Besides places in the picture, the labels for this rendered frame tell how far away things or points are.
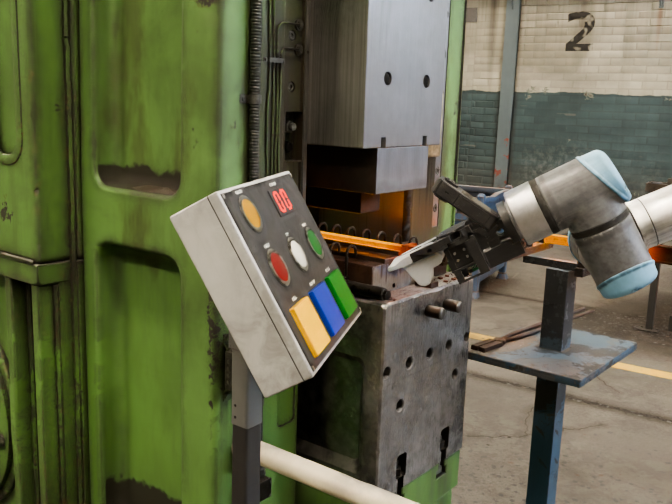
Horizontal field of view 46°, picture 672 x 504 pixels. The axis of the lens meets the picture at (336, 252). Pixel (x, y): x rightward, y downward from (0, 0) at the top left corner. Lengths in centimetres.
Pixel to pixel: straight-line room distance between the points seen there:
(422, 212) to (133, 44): 83
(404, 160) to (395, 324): 35
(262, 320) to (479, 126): 884
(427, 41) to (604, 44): 768
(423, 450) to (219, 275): 95
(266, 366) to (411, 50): 86
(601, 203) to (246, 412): 63
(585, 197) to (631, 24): 817
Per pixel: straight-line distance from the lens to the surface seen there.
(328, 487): 151
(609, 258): 123
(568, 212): 121
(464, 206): 123
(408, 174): 172
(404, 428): 179
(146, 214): 164
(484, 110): 981
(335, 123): 162
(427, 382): 182
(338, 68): 162
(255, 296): 105
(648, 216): 138
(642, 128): 926
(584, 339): 224
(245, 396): 128
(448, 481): 205
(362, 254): 173
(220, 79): 148
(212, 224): 106
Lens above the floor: 133
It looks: 11 degrees down
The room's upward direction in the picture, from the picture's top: 2 degrees clockwise
